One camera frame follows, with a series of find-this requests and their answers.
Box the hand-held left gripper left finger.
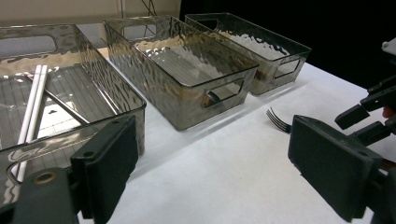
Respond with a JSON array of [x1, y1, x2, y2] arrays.
[[70, 115, 139, 224]]

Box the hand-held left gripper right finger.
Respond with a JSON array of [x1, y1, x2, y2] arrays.
[[288, 115, 384, 223]]

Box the metal chopstick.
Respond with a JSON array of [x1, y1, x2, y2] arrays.
[[24, 73, 91, 124], [26, 74, 92, 125]]

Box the wooden-handled metal fork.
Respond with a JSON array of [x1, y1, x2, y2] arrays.
[[265, 106, 396, 172]]

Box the clear grey plastic bin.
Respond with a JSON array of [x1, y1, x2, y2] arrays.
[[0, 22, 148, 208], [185, 12, 312, 97], [103, 16, 260, 132]]

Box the metal chopsticks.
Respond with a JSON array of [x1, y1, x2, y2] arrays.
[[18, 64, 50, 183], [13, 64, 43, 185]]

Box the metal spoon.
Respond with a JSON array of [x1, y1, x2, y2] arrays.
[[204, 91, 223, 106]]

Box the black curtain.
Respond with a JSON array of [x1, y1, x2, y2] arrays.
[[179, 0, 396, 90]]

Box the bundle of black cables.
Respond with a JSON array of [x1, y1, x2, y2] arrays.
[[139, 0, 162, 18]]

